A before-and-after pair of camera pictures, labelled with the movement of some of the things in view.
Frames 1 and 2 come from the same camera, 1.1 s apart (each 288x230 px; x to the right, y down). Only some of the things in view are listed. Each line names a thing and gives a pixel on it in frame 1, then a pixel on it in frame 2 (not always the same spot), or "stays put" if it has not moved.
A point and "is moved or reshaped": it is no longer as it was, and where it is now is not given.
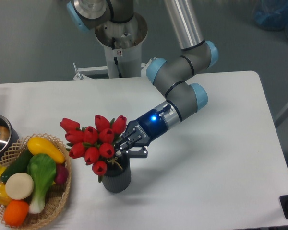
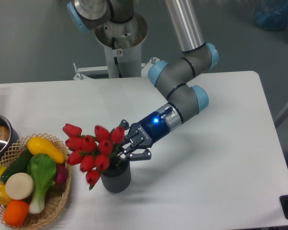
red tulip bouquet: (95, 145) is moved or reshaped
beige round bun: (19, 186) stays put
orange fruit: (15, 212) stays put
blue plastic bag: (277, 15) stays put
